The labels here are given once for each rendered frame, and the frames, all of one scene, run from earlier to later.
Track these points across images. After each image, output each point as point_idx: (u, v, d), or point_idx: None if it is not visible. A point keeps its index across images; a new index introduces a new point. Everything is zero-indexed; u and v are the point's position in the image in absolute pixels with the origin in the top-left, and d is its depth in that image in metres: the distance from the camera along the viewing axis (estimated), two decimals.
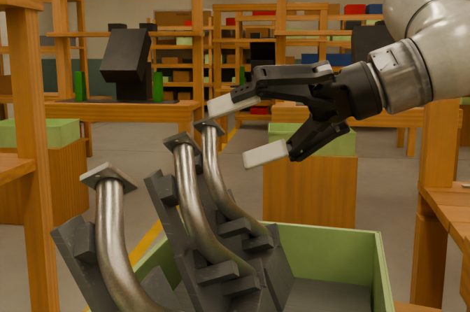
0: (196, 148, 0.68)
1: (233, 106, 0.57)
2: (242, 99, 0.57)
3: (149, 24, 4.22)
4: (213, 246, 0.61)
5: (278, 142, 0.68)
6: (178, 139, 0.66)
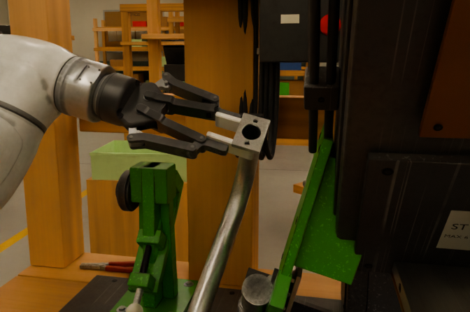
0: (238, 140, 0.61)
1: None
2: (230, 122, 0.66)
3: (7, 26, 3.76)
4: None
5: (214, 134, 0.63)
6: (254, 123, 0.62)
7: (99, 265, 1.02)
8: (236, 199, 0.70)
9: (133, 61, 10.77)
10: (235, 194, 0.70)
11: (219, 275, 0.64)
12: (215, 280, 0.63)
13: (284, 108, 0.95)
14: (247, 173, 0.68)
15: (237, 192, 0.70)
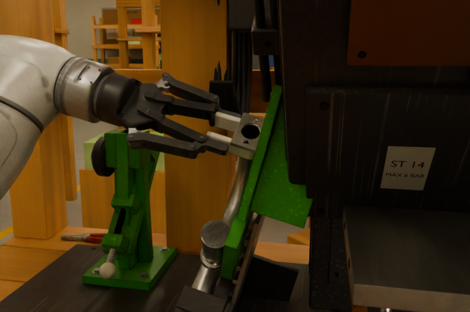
0: (237, 140, 0.61)
1: None
2: (230, 122, 0.66)
3: None
4: None
5: (214, 133, 0.63)
6: (254, 122, 0.62)
7: (80, 236, 1.04)
8: (235, 199, 0.69)
9: (131, 59, 10.79)
10: (234, 194, 0.70)
11: (215, 275, 0.63)
12: (211, 280, 0.63)
13: (259, 81, 0.98)
14: (247, 173, 0.68)
15: (236, 192, 0.70)
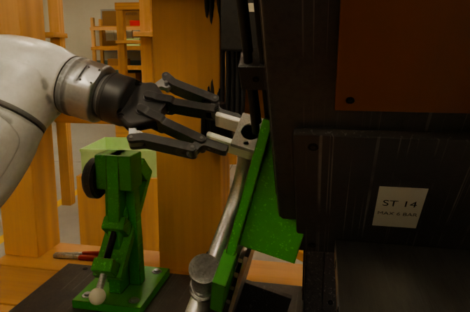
0: (237, 140, 0.61)
1: None
2: (230, 122, 0.66)
3: None
4: None
5: (214, 134, 0.63)
6: None
7: (73, 254, 1.03)
8: (234, 199, 0.70)
9: (130, 61, 10.78)
10: (233, 194, 0.70)
11: None
12: None
13: None
14: (246, 173, 0.68)
15: (236, 192, 0.70)
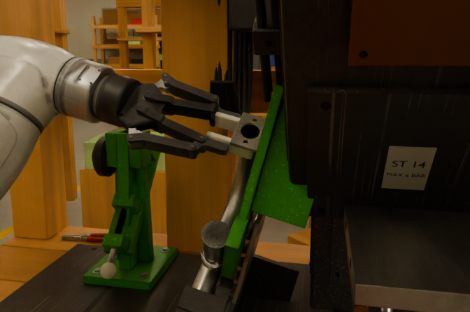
0: (236, 139, 0.61)
1: None
2: (230, 122, 0.66)
3: None
4: None
5: (214, 133, 0.63)
6: (253, 122, 0.62)
7: (81, 236, 1.04)
8: (234, 199, 0.69)
9: (131, 59, 10.80)
10: (233, 194, 0.70)
11: (215, 275, 0.63)
12: (211, 280, 0.63)
13: (260, 81, 0.98)
14: (246, 173, 0.68)
15: (236, 192, 0.70)
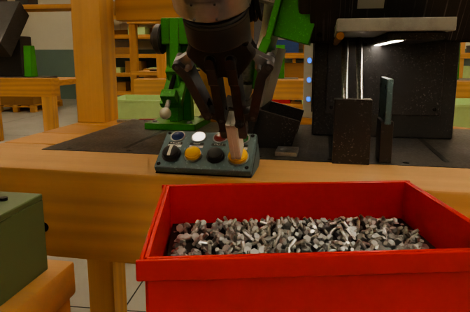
0: None
1: None
2: None
3: None
4: None
5: (231, 127, 0.61)
6: None
7: (132, 119, 1.33)
8: None
9: None
10: None
11: (247, 94, 0.92)
12: (245, 96, 0.92)
13: None
14: None
15: None
